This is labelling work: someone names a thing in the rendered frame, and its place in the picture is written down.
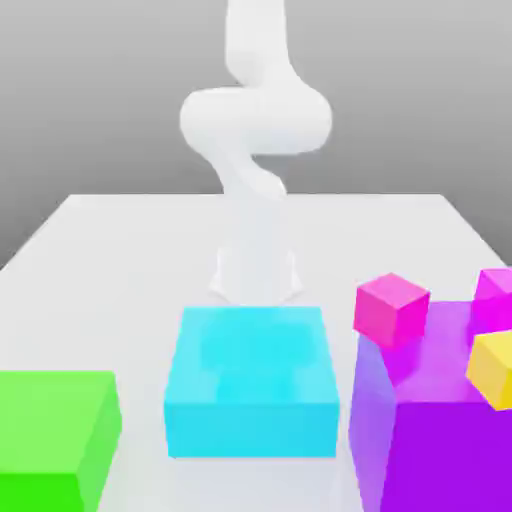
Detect large purple box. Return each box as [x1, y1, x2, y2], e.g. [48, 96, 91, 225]
[347, 300, 512, 512]

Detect small magenta cube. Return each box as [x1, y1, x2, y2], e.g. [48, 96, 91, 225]
[468, 267, 512, 346]

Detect large cyan box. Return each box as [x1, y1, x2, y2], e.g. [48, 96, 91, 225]
[162, 305, 341, 460]

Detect small pink cube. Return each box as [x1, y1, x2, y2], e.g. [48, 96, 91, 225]
[352, 272, 432, 351]

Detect large green box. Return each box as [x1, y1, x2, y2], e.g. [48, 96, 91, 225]
[0, 370, 124, 512]

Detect small yellow cube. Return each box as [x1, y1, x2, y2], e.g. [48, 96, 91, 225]
[464, 330, 512, 412]

